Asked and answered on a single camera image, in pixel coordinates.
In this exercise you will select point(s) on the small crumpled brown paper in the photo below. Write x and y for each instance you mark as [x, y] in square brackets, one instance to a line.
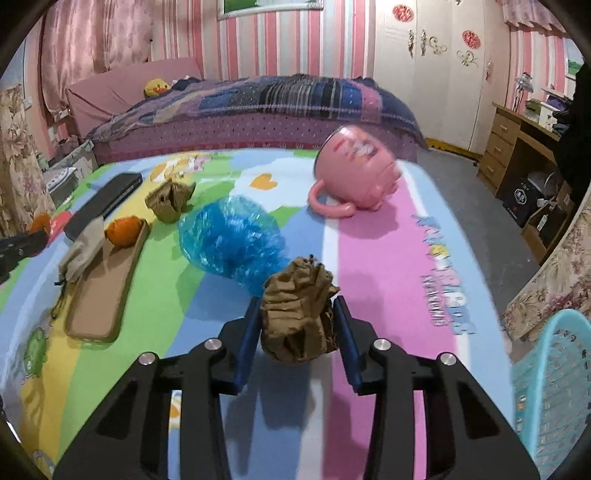
[170, 201]

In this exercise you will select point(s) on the black box under desk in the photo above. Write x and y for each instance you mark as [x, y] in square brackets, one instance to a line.
[521, 201]

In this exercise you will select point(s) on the cartoon printed tablecloth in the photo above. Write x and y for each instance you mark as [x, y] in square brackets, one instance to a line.
[392, 277]

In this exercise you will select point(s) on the large brown paper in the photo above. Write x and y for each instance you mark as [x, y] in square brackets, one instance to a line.
[295, 314]

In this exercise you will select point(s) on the pink curtain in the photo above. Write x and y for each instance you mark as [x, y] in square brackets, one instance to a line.
[92, 41]

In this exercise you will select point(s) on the floral curtain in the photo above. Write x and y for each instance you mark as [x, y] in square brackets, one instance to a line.
[554, 281]
[21, 161]

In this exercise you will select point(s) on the yellow duck plush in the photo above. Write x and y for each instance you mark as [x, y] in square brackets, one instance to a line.
[158, 87]

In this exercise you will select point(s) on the red round wardrobe sticker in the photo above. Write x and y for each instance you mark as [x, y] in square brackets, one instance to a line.
[471, 39]
[402, 12]

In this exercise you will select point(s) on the desk lamp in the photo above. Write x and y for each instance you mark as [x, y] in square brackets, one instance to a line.
[524, 87]

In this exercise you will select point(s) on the pink curtain valance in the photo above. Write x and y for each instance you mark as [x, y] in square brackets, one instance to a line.
[531, 14]

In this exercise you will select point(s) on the white wardrobe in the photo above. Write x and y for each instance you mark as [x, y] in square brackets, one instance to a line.
[438, 92]

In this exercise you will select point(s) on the white box on desk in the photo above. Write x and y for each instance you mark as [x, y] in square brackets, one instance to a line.
[542, 113]

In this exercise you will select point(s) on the bed with pink headboard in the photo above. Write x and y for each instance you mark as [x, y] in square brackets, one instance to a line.
[115, 92]

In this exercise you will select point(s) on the crumpled blue plastic bag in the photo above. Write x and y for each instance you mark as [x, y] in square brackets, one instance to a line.
[231, 240]

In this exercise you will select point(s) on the plaid patchwork blanket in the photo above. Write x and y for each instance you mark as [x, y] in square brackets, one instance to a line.
[277, 101]

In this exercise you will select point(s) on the framed wall picture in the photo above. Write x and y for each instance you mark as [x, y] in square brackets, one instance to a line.
[272, 7]

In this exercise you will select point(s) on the black zip case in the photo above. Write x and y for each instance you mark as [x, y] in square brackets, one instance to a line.
[104, 201]

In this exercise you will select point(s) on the dark hanging garment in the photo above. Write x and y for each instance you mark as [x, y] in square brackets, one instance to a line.
[575, 138]

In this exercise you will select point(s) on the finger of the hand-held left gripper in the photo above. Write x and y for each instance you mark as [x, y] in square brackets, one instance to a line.
[21, 251]

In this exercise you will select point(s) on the pink pig cup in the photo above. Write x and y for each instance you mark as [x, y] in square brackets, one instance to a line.
[355, 166]

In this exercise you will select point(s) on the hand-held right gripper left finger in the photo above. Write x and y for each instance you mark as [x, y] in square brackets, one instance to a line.
[247, 341]

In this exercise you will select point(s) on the cluttered bedside stand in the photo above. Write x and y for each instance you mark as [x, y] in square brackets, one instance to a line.
[69, 173]

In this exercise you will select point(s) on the cyan plastic basket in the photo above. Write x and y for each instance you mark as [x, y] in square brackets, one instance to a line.
[554, 392]

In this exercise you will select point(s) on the grey cloth pouch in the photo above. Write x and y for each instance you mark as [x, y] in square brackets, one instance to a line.
[83, 254]

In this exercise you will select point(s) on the tan phone case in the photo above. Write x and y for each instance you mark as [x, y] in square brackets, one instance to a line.
[101, 300]

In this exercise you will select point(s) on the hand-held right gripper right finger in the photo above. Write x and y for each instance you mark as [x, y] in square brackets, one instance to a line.
[346, 341]

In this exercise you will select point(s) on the wooden desk with drawers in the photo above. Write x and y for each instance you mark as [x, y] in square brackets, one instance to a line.
[501, 143]

